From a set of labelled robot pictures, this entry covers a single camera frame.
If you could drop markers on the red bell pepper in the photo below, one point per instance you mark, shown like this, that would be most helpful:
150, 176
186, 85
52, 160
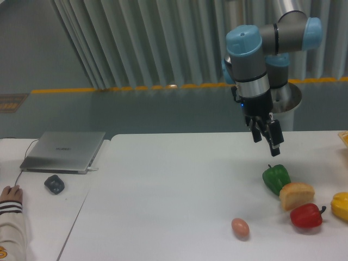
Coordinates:
307, 216

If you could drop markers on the yellow bell pepper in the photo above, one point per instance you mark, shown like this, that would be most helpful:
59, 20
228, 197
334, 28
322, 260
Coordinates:
339, 205

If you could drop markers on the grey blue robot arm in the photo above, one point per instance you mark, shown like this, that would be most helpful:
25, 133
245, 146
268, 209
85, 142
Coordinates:
257, 64

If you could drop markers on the white striped sleeve forearm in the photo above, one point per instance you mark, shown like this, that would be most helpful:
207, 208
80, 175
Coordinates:
13, 231

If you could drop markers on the person's hand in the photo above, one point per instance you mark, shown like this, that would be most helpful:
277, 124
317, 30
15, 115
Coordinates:
12, 194

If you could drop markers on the silver laptop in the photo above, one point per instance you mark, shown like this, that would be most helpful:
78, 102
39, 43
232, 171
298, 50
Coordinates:
63, 152

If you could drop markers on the green bell pepper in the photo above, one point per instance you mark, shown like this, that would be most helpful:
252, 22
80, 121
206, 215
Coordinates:
276, 177

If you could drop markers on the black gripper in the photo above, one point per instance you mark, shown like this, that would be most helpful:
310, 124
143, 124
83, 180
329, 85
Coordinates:
262, 105

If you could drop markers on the brown egg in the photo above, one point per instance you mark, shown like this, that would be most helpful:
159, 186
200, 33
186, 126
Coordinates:
240, 228

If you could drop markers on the bread loaf piece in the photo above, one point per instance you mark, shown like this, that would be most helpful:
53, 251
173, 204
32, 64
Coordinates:
295, 194

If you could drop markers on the yellow basket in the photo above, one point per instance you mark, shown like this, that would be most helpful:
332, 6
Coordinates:
344, 137

